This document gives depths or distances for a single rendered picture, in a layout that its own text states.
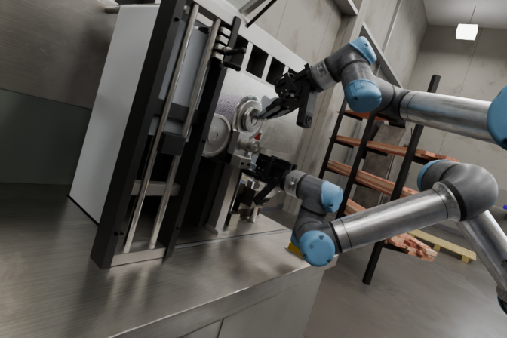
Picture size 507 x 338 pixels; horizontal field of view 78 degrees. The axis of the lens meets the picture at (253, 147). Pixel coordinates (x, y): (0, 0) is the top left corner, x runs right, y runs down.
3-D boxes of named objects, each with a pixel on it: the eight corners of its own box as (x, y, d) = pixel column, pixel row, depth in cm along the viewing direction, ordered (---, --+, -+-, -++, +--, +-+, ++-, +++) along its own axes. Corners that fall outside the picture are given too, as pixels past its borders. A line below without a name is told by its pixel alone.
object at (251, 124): (244, 113, 91) (261, 104, 95) (239, 112, 92) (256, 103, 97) (247, 136, 95) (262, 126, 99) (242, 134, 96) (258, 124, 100)
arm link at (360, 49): (369, 49, 73) (360, 27, 77) (327, 74, 78) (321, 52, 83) (382, 68, 78) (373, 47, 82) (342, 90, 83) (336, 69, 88)
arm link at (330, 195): (326, 217, 79) (336, 185, 79) (290, 201, 86) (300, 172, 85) (338, 216, 85) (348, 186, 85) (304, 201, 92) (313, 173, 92)
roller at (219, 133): (193, 153, 83) (206, 110, 82) (142, 130, 99) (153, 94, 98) (223, 158, 92) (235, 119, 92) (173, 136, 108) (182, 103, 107)
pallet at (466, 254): (473, 257, 634) (475, 252, 634) (476, 266, 561) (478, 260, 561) (407, 231, 704) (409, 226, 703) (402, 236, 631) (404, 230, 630)
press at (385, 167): (351, 207, 788) (382, 115, 772) (394, 225, 728) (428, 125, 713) (334, 210, 687) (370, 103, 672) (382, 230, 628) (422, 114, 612)
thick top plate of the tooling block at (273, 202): (250, 207, 104) (256, 190, 103) (179, 170, 128) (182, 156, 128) (276, 207, 116) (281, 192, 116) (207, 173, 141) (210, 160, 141)
